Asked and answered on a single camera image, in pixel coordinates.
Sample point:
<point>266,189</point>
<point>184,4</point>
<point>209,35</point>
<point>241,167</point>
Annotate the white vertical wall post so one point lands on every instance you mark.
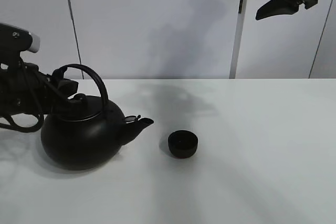
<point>238,38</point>

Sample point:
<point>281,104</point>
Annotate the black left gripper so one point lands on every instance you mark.
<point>28,91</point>

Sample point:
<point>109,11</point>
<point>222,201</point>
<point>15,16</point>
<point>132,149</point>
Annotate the small black teacup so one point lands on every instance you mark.
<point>182,144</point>

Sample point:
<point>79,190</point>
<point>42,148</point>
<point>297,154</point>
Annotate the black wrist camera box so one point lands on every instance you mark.
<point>15,40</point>

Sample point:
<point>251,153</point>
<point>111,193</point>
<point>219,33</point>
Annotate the black cast iron teapot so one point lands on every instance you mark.
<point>87,138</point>

